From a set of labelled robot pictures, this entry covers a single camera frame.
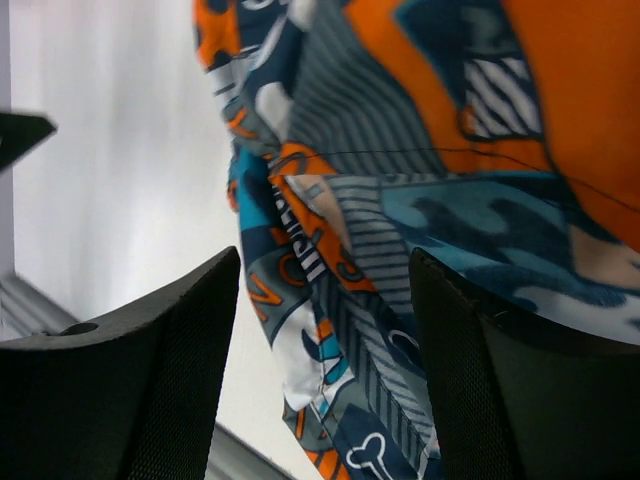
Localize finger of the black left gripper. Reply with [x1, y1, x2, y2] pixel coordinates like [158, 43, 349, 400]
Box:
[0, 112, 57, 172]

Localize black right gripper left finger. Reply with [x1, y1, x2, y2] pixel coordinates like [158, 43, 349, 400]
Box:
[1, 247, 240, 479]

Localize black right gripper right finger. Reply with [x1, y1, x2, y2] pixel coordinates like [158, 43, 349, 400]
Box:
[409, 249, 639, 479]

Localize patterned blue orange shorts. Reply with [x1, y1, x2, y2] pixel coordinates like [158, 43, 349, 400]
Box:
[193, 1, 639, 479]

